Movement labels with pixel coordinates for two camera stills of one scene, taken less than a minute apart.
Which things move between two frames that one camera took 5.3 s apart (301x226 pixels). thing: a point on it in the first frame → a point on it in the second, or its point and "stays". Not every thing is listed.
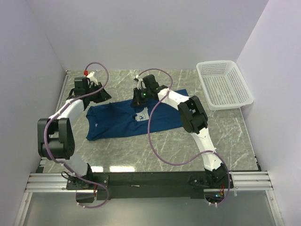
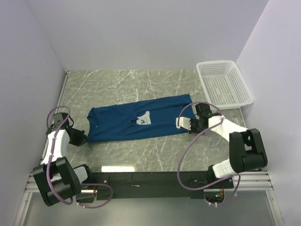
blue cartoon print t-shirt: (121, 119) stays
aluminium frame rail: (251, 181) stays
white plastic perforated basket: (223, 84) stays
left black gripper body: (99, 93) → (78, 137)
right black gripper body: (138, 100) → (194, 124)
